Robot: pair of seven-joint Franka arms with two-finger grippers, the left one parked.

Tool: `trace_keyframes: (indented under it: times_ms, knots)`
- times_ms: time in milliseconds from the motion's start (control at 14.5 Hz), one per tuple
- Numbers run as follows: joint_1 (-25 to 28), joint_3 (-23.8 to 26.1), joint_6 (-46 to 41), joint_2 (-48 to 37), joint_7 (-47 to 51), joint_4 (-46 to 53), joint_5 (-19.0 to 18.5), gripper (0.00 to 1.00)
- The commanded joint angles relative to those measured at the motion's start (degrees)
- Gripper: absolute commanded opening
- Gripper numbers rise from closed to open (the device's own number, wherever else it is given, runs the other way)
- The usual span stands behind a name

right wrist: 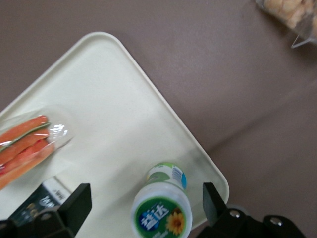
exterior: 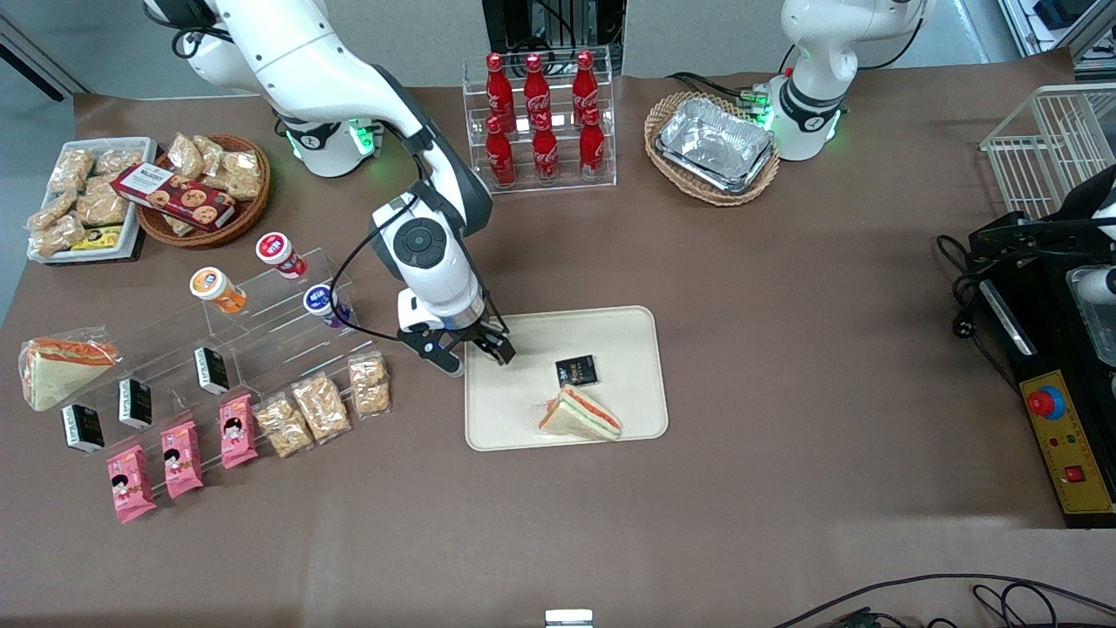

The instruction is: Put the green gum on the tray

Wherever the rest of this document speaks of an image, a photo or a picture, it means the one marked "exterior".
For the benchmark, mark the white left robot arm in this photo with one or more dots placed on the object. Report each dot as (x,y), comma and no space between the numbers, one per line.
(819,52)

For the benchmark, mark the clear acrylic bottle rack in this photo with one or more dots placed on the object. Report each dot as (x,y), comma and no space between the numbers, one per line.
(567,187)

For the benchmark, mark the plastic wrapped triangle sandwich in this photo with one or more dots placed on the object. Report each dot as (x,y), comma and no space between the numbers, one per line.
(61,371)

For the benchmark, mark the black equipment cabinet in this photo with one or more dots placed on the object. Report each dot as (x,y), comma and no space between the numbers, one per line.
(558,22)

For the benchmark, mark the purple gum bottle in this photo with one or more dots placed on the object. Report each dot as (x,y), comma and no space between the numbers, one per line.
(323,303)

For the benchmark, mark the light oval wicker basket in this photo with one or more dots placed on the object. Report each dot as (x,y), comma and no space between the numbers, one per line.
(671,179)

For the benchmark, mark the pink snack packet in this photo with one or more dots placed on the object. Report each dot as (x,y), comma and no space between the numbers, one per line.
(131,485)
(237,431)
(181,460)

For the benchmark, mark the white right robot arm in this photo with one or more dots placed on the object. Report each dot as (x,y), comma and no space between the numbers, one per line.
(305,61)

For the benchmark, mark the brown round wicker basket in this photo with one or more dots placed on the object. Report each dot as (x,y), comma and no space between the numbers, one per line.
(248,218)

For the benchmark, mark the cream plastic tray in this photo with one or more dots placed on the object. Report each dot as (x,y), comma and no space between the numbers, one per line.
(523,401)

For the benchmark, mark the white rectangular snack tray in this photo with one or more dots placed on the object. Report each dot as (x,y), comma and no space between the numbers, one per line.
(131,145)

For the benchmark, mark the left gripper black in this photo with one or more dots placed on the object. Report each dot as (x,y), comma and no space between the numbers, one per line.
(1071,234)

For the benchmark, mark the red cookie box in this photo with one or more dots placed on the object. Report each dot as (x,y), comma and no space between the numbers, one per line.
(179,198)

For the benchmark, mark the orange gum bottle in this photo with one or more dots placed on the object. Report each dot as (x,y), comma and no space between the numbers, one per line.
(218,290)

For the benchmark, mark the aluminium foil tray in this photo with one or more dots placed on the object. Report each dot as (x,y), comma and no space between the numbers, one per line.
(715,139)

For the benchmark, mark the black and yellow control box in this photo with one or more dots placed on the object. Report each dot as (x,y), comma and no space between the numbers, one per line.
(1068,453)

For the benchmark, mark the red gum bottle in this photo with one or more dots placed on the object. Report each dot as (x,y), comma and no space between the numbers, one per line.
(281,255)

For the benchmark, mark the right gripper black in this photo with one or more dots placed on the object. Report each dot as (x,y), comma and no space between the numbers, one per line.
(480,334)

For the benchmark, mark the metal frame shelf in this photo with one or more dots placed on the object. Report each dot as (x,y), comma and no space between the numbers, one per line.
(1059,26)

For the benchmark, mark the black foil snack packet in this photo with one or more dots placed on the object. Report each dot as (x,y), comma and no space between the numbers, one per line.
(576,371)

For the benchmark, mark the wrapped sandwich on tray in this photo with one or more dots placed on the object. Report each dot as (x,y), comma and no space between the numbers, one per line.
(580,417)

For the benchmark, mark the yellow snack packet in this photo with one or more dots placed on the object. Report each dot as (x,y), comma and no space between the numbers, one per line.
(98,238)

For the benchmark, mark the clear plastic box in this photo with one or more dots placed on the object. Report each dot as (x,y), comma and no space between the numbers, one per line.
(1094,323)

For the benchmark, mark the red cola bottle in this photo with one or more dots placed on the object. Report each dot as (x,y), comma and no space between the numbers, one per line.
(585,85)
(535,85)
(501,157)
(546,150)
(499,87)
(592,146)

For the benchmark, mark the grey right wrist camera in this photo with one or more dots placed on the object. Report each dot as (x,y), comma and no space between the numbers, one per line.
(440,358)

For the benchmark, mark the small black box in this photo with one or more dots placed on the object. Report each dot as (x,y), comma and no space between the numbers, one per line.
(84,428)
(211,370)
(135,403)

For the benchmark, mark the clear acrylic stepped stand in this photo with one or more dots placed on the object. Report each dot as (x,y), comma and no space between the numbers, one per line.
(283,344)

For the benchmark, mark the red emergency stop button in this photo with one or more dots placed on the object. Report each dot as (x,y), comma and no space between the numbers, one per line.
(1045,402)

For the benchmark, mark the small silver metal bracket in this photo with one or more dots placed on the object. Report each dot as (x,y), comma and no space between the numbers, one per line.
(568,618)

